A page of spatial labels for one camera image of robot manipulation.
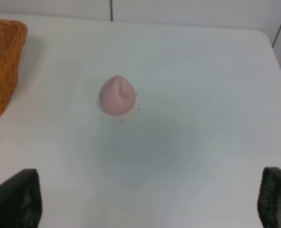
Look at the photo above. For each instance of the orange wicker basket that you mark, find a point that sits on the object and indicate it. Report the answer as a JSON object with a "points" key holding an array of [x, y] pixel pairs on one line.
{"points": [[13, 36]]}

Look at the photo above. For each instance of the pink peach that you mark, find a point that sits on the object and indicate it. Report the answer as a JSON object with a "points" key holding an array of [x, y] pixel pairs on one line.
{"points": [[117, 96]]}

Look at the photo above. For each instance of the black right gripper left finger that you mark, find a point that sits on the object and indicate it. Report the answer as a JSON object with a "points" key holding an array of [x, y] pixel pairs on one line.
{"points": [[20, 200]]}

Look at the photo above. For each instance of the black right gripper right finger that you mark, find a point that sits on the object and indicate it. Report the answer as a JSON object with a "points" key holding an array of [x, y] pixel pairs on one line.
{"points": [[269, 200]]}

